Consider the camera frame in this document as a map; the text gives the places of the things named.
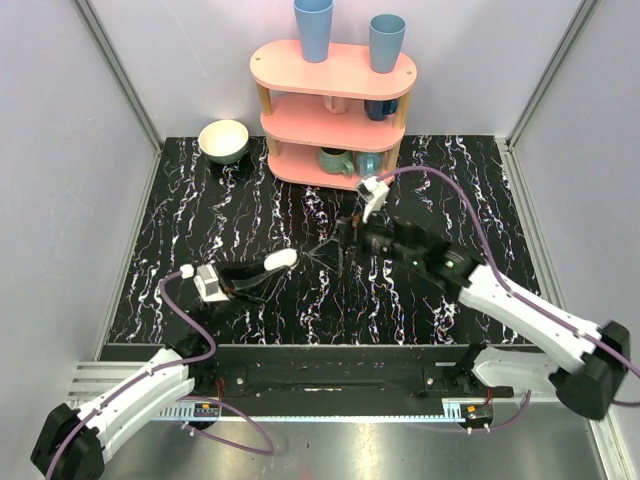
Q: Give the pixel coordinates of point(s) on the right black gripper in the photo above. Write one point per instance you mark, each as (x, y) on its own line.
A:
(352, 232)

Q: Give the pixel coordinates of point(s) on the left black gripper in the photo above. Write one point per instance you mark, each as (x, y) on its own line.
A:
(232, 283)

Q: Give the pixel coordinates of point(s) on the white oval charging case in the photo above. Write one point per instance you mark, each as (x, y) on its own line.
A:
(279, 259)

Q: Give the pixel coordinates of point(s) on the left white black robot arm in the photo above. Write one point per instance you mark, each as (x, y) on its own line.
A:
(77, 443)

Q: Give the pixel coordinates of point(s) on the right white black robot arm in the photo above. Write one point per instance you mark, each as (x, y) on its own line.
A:
(582, 362)

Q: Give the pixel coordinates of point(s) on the green speckled ceramic mug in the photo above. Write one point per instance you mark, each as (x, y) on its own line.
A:
(335, 161)

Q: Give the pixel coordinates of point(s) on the blue butterfly ceramic mug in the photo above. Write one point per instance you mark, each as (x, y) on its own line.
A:
(368, 163)

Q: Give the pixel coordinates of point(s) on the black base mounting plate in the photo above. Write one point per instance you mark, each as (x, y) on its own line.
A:
(414, 371)

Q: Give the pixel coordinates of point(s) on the pink three-tier wooden shelf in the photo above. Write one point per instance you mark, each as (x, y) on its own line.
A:
(296, 123)

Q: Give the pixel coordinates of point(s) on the dark blue ceramic mug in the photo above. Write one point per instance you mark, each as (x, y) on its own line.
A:
(377, 110)

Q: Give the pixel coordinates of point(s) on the pink ceramic mug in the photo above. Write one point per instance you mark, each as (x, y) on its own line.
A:
(335, 105)

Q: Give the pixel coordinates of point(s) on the green white ceramic bowl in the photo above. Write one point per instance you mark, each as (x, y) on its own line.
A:
(224, 141)

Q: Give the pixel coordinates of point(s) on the grey blue tall cup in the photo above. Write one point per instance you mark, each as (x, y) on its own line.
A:
(386, 35)

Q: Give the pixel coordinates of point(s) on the light blue tall cup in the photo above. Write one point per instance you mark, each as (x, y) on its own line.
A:
(314, 20)

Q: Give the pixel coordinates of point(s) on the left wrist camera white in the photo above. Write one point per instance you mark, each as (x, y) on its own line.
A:
(206, 281)

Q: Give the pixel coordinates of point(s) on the right aluminium corner post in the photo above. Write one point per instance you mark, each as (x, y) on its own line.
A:
(570, 37)

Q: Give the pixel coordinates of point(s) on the aluminium corner post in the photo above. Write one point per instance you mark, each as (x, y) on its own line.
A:
(100, 37)
(570, 37)

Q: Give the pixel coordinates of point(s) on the left aluminium corner post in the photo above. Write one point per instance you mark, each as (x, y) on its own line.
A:
(100, 37)

